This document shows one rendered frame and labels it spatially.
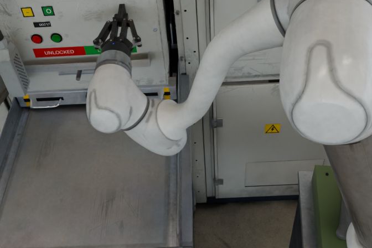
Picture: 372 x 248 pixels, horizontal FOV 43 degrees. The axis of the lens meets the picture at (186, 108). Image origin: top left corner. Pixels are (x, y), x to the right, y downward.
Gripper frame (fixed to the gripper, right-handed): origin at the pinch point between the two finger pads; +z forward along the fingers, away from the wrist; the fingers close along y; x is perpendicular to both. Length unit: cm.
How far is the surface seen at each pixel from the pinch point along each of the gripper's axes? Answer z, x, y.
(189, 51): 16.8, -28.0, 17.7
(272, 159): 15, -88, 51
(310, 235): -44, -48, 50
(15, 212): -39, -38, -33
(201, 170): 17, -96, 20
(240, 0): 14.8, -7.0, 34.9
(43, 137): -10, -38, -31
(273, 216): 8, -123, 52
